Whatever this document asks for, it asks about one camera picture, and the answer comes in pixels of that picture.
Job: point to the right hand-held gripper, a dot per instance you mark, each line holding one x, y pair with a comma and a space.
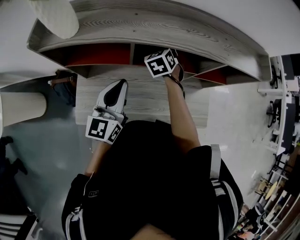
159, 64

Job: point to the black office chair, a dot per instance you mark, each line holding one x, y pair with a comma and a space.
274, 76
274, 113

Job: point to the white desk row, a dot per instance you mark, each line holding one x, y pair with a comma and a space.
280, 100

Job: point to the black striped garment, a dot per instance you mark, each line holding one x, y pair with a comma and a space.
16, 226

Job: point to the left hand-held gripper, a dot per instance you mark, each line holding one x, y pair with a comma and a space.
110, 103

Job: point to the person's black striped shirt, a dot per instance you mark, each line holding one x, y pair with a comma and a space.
150, 178

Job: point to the person's left forearm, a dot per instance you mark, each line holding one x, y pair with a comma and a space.
97, 159

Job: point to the brown and blue bag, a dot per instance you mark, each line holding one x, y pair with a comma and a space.
64, 86

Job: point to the person's right forearm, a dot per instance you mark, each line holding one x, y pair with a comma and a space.
181, 112

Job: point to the grey wooden shelf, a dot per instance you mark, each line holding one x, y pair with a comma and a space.
150, 25

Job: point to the black wrist band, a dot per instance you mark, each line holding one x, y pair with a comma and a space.
180, 85

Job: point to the white round column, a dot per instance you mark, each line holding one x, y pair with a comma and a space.
22, 109

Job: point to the round wooden stool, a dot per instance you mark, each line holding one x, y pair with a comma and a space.
267, 187

